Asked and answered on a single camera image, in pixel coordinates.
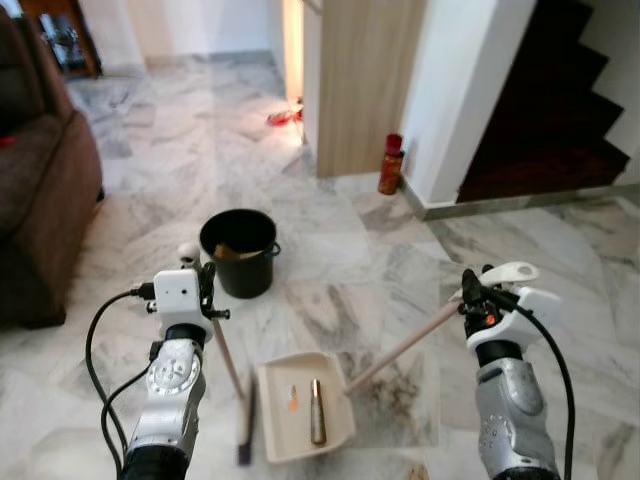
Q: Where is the wooden handled broom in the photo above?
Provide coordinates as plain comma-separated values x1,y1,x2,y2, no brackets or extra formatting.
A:
177,241,258,468

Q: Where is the cream dustpan wooden handle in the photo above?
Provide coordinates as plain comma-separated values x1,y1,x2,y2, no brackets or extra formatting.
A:
255,261,542,465

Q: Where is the red floor item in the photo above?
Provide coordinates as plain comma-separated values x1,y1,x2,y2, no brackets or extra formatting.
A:
266,106,304,128

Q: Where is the black bucket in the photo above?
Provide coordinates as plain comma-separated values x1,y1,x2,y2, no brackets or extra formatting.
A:
198,208,283,300

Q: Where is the brown paper scrap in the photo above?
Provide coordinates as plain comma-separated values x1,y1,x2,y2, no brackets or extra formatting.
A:
215,240,263,263

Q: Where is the brown metallic tube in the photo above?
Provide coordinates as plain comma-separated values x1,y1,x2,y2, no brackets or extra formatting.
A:
309,378,329,447

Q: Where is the orange bottle red cap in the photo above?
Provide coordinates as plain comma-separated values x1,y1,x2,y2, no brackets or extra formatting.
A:
377,133,405,197

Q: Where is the dark staircase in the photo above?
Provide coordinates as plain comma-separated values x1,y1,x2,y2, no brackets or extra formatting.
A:
456,0,633,204

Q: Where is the brown sofa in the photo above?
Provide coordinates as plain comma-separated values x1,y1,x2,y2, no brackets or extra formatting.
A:
0,10,105,329

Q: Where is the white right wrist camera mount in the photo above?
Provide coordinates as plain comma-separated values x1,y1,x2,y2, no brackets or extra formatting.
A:
468,287,563,349

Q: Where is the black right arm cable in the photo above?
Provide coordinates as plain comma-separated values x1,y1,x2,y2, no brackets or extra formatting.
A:
498,288,578,480

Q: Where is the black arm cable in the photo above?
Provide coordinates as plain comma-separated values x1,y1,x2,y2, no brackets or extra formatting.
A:
498,288,578,480
84,283,163,477

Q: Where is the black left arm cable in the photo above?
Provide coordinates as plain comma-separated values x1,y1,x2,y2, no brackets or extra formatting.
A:
84,283,163,477

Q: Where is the wooden wall panel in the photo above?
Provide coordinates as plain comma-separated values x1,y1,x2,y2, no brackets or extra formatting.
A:
316,0,429,180

